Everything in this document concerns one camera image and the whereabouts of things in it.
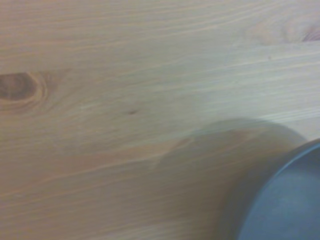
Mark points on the blue-grey plastic bowl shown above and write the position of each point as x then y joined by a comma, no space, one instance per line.
287,200

